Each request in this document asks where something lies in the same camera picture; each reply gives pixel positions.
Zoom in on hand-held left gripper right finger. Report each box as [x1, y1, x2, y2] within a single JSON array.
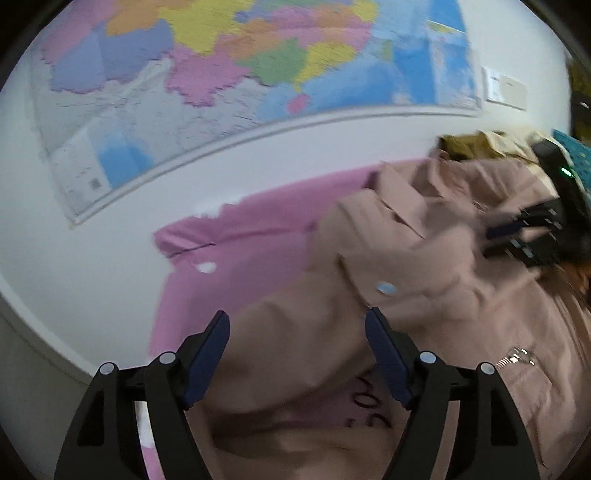
[[365, 307, 541, 480]]

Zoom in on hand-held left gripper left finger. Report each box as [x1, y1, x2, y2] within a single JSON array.
[[54, 310, 230, 480]]

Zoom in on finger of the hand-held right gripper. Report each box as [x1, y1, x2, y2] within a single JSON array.
[[482, 231, 557, 269], [485, 198, 562, 241]]

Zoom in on beige jacket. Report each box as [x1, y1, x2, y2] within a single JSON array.
[[203, 148, 591, 480]]

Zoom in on blue perforated plastic basket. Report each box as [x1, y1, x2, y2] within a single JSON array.
[[551, 129, 591, 190]]

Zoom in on cream cloth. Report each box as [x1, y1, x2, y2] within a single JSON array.
[[480, 130, 525, 153]]

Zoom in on mustard cloth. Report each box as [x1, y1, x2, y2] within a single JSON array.
[[436, 132, 536, 163]]

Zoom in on pink printed blanket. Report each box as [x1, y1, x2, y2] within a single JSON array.
[[139, 168, 393, 480]]

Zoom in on white wall switch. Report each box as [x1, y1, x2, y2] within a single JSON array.
[[501, 76, 527, 112]]

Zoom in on white wall socket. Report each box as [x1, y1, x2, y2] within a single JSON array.
[[482, 66, 504, 103]]

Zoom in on colourful wall map poster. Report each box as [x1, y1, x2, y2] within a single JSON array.
[[28, 0, 483, 227]]

